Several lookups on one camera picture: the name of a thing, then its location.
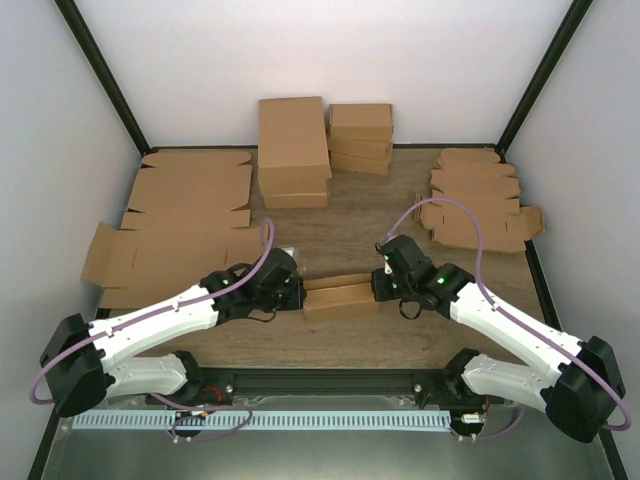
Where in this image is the small cardboard box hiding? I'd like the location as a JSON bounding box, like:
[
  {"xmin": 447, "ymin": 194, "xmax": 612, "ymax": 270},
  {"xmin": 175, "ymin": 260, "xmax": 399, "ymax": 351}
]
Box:
[{"xmin": 303, "ymin": 273, "xmax": 380, "ymax": 323}]

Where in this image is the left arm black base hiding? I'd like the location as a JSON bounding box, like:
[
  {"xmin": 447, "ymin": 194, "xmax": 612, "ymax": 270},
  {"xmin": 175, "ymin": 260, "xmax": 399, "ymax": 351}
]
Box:
[{"xmin": 162, "ymin": 368, "xmax": 235, "ymax": 406}]

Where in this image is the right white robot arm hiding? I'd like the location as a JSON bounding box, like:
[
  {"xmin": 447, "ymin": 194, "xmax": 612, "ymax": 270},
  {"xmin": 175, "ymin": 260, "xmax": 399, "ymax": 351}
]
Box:
[{"xmin": 371, "ymin": 235, "xmax": 626, "ymax": 443}]

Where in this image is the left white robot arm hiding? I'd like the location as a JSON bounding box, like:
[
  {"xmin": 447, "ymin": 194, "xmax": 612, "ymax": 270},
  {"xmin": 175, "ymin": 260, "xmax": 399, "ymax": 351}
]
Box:
[{"xmin": 40, "ymin": 247, "xmax": 306, "ymax": 418}]

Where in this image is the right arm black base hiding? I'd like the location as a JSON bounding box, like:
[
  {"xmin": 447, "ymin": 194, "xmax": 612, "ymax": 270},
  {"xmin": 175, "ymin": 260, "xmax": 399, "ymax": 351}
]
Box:
[{"xmin": 411, "ymin": 368, "xmax": 487, "ymax": 409}]

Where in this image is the bottom large folded box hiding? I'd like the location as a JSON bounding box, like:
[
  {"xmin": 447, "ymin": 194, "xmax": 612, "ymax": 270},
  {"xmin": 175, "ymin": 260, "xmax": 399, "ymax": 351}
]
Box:
[{"xmin": 263, "ymin": 192, "xmax": 329, "ymax": 209}]

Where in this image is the large folded box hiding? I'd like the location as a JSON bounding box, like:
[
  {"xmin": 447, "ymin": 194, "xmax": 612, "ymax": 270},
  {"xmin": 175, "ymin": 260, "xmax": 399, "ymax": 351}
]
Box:
[
  {"xmin": 258, "ymin": 96, "xmax": 332, "ymax": 196},
  {"xmin": 263, "ymin": 192, "xmax": 329, "ymax": 209}
]

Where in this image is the bottom small folded box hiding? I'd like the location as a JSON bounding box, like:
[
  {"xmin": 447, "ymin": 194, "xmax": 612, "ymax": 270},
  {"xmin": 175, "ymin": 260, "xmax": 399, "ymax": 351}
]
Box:
[{"xmin": 330, "ymin": 152, "xmax": 390, "ymax": 176}]

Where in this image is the small folded box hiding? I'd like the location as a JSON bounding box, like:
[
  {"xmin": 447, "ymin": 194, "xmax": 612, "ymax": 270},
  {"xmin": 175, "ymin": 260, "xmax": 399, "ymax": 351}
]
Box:
[
  {"xmin": 327, "ymin": 134, "xmax": 393, "ymax": 160},
  {"xmin": 330, "ymin": 152, "xmax": 390, "ymax": 176},
  {"xmin": 329, "ymin": 103, "xmax": 394, "ymax": 140}
]

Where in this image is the top large folded box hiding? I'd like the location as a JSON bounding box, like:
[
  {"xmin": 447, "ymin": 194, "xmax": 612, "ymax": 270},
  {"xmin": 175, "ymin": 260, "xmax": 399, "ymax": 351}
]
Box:
[{"xmin": 258, "ymin": 96, "xmax": 332, "ymax": 196}]

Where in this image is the middle small folded box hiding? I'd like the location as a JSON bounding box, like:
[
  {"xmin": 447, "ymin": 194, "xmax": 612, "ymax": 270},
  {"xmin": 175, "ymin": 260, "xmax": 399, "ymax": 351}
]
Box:
[{"xmin": 327, "ymin": 134, "xmax": 393, "ymax": 160}]

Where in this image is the top small folded box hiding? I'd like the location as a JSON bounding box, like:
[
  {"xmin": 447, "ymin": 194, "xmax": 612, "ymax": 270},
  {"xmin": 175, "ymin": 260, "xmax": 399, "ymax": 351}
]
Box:
[{"xmin": 329, "ymin": 103, "xmax": 394, "ymax": 140}]

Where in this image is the large flat cardboard blank stack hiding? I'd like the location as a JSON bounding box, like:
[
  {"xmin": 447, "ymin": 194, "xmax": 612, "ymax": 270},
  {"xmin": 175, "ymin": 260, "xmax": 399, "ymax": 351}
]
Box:
[{"xmin": 82, "ymin": 149, "xmax": 262, "ymax": 310}]

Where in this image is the small flat cardboard blank stack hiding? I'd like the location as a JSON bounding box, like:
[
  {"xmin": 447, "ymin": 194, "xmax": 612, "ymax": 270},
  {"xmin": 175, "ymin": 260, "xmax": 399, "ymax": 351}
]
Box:
[{"xmin": 414, "ymin": 148, "xmax": 545, "ymax": 253}]

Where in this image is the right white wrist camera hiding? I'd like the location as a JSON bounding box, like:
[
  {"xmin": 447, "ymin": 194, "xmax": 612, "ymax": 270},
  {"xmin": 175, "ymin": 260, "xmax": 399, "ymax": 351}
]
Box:
[{"xmin": 375, "ymin": 239, "xmax": 394, "ymax": 275}]

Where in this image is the black front frame rail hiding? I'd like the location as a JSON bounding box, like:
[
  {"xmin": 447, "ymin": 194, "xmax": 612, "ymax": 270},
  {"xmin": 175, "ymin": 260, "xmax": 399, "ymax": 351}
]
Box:
[{"xmin": 59, "ymin": 367, "xmax": 593, "ymax": 401}]

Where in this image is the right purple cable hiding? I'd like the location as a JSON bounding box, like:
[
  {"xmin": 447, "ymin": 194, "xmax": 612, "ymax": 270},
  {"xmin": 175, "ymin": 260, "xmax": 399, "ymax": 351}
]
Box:
[{"xmin": 387, "ymin": 197, "xmax": 632, "ymax": 443}]

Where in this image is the purple cable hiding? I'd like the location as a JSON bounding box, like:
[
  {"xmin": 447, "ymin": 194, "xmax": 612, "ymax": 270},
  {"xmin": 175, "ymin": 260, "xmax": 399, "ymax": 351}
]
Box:
[
  {"xmin": 387, "ymin": 197, "xmax": 632, "ymax": 443},
  {"xmin": 30, "ymin": 217, "xmax": 276, "ymax": 444}
]

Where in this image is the light blue slotted cable duct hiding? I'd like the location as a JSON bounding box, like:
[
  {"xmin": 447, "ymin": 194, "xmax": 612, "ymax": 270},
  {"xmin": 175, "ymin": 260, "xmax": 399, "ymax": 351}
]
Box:
[{"xmin": 71, "ymin": 410, "xmax": 451, "ymax": 433}]

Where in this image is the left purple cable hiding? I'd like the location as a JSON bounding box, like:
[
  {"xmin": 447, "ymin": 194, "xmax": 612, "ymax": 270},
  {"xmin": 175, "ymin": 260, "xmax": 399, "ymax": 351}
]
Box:
[{"xmin": 30, "ymin": 217, "xmax": 276, "ymax": 444}]

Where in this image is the left black frame post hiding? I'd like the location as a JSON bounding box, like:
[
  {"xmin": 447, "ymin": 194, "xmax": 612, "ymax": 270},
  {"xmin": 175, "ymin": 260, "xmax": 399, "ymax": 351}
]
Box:
[{"xmin": 54, "ymin": 0, "xmax": 151, "ymax": 157}]

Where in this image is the black frame post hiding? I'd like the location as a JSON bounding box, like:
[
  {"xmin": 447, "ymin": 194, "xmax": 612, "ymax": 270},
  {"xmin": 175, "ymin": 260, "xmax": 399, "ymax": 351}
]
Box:
[
  {"xmin": 496, "ymin": 0, "xmax": 593, "ymax": 154},
  {"xmin": 54, "ymin": 0, "xmax": 151, "ymax": 157}
]

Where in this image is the right black frame post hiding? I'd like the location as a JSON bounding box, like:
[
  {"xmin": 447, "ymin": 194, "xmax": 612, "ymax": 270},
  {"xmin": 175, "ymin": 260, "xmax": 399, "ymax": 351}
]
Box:
[{"xmin": 496, "ymin": 0, "xmax": 593, "ymax": 154}]

